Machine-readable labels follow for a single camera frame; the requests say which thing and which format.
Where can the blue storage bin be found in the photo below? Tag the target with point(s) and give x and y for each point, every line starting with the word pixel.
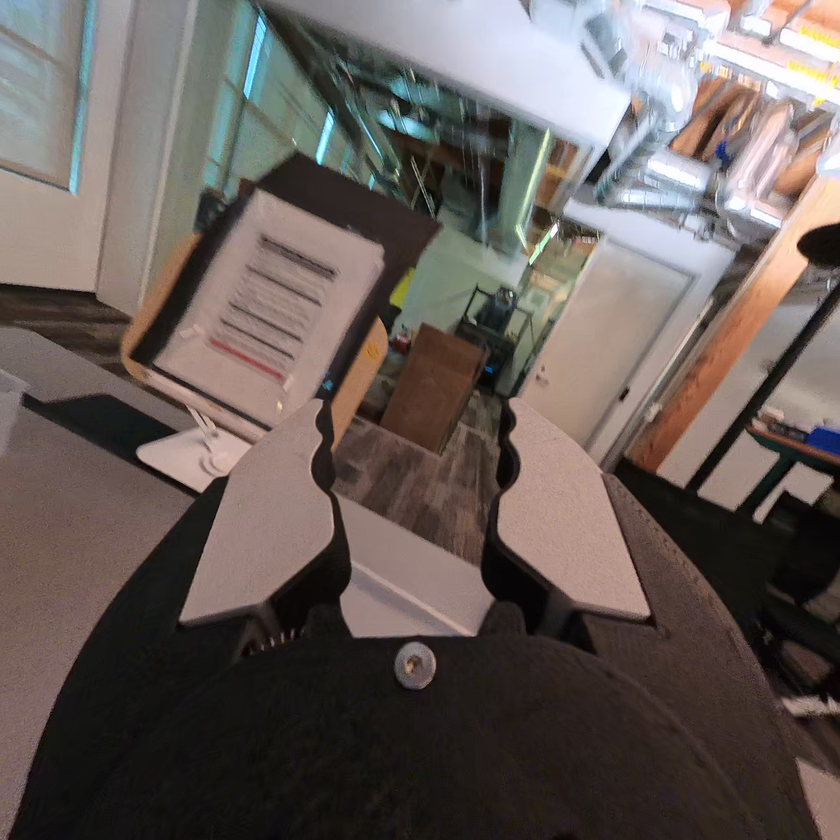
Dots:
pixel 825 438

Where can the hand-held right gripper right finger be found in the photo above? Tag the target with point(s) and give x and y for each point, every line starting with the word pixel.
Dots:
pixel 571 525

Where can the glass partition window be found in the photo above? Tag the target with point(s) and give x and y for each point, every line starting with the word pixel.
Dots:
pixel 275 98

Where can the red floor fan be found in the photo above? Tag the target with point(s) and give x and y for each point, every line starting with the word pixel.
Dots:
pixel 401 341

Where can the brown cardboard box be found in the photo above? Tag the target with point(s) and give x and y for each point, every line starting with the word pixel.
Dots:
pixel 433 380

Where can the white door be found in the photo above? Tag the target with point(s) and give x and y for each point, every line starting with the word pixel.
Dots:
pixel 604 341

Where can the wooden desk with black frame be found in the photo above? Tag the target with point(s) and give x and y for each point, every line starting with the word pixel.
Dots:
pixel 787 446

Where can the black floor lamp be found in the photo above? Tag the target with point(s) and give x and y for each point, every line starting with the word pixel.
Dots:
pixel 820 246

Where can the large paned window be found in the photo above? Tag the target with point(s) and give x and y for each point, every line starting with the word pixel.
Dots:
pixel 39 85

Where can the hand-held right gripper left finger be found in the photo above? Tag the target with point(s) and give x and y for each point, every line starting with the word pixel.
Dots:
pixel 269 525

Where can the laminated instruction sheet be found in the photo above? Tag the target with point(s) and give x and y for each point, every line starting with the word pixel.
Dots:
pixel 275 295

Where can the yellow post cover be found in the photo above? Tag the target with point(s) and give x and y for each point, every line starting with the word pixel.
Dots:
pixel 401 289

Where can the wooden support post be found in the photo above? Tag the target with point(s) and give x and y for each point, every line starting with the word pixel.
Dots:
pixel 722 341

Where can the black equipment rack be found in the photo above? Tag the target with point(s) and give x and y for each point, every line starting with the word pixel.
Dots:
pixel 499 308

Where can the silver ceiling ductwork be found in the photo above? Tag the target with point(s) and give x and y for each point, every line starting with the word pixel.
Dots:
pixel 656 170

